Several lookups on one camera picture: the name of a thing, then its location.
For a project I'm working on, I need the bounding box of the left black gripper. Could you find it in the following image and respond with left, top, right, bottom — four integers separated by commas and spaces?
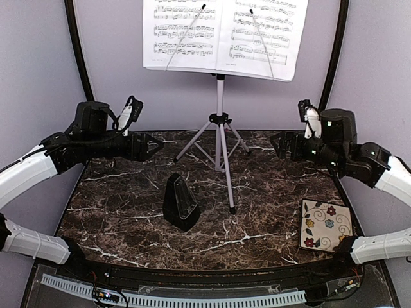
83, 130, 164, 162

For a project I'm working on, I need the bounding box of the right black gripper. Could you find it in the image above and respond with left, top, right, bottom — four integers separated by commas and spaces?
270, 129, 345, 172

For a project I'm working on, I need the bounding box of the white music stand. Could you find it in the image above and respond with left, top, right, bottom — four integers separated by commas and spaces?
143, 0, 309, 215

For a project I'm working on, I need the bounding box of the black metronome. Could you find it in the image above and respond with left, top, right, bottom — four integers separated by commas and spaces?
162, 173, 201, 232

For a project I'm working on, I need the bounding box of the sheet music page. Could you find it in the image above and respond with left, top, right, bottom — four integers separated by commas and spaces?
216, 0, 308, 82
143, 1, 223, 71

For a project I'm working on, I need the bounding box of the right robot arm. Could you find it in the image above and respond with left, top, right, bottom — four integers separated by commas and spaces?
270, 107, 410, 278

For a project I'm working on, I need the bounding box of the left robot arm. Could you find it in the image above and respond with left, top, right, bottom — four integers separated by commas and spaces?
1, 96, 163, 280

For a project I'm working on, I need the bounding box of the floral square coaster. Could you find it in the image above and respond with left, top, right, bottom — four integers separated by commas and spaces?
299, 199, 353, 252

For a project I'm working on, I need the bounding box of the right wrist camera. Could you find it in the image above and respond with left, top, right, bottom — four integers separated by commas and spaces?
298, 99, 322, 139

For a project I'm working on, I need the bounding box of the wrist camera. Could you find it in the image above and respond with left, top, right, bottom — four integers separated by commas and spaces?
117, 96, 143, 136
298, 99, 322, 139

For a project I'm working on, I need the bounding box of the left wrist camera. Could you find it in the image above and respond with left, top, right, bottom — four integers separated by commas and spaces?
117, 96, 143, 136

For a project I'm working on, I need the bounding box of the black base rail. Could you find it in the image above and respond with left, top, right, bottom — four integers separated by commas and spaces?
31, 248, 383, 291

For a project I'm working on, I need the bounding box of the left black corner post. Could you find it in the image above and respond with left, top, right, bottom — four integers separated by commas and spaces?
64, 0, 94, 101

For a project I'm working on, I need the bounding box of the black corner post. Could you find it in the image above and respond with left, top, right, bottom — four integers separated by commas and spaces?
64, 0, 94, 101
318, 0, 350, 111

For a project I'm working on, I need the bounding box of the right black corner post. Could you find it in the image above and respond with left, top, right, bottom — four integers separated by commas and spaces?
318, 0, 350, 111

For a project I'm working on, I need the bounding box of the grey cable duct strip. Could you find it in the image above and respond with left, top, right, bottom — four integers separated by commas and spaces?
40, 274, 306, 307

